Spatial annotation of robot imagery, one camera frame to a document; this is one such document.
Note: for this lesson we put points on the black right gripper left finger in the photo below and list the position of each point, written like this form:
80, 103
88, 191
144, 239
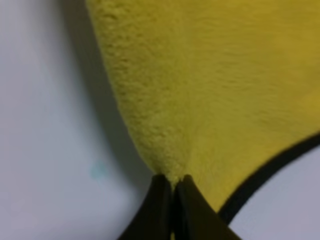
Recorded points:
152, 221

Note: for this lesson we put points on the yellow towel with black trim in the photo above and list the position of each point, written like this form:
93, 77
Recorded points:
227, 91

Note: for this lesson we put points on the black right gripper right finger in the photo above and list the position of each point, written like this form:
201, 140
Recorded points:
194, 219

